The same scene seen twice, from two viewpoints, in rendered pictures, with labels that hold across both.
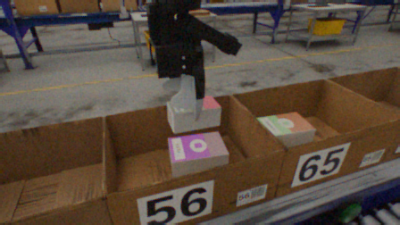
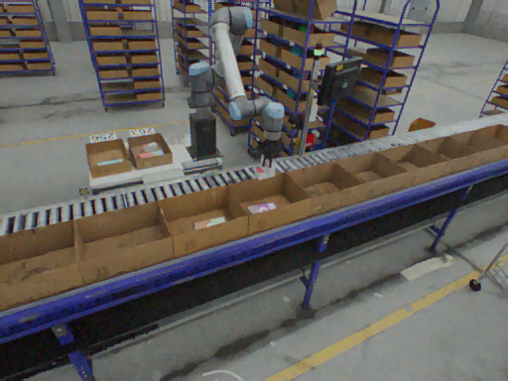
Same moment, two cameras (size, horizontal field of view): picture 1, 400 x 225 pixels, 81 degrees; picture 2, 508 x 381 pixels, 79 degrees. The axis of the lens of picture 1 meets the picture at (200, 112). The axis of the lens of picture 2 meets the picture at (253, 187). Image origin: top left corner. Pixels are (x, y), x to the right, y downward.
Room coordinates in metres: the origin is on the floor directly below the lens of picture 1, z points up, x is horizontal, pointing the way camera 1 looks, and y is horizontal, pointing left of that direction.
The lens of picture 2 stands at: (1.86, -0.28, 2.08)
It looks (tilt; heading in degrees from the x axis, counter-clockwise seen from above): 36 degrees down; 171
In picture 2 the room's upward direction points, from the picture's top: 5 degrees clockwise
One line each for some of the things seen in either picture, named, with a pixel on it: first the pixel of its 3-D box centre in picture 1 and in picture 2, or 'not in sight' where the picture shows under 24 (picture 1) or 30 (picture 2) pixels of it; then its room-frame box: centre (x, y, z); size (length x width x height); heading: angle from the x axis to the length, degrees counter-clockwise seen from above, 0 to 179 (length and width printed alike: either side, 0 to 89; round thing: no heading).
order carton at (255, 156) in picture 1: (187, 155); (267, 202); (0.48, 0.04, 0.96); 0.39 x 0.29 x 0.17; 110
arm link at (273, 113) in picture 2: not in sight; (274, 117); (0.41, 0.03, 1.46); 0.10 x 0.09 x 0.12; 13
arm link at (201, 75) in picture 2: not in sight; (200, 76); (-0.51, -0.35, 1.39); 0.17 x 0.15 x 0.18; 103
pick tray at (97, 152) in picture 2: not in sight; (108, 157); (-0.34, -1.08, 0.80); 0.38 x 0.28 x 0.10; 21
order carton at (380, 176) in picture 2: not in sight; (367, 176); (0.22, 0.77, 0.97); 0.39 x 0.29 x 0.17; 110
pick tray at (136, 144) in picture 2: not in sight; (149, 150); (-0.44, -0.79, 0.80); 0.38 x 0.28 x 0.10; 21
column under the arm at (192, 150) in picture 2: not in sight; (202, 134); (-0.50, -0.35, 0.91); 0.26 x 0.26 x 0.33; 19
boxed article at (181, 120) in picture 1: (193, 113); (264, 172); (0.42, 0.01, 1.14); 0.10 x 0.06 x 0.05; 110
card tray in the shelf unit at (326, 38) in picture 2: not in sight; (308, 36); (-1.18, 0.62, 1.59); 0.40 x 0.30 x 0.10; 20
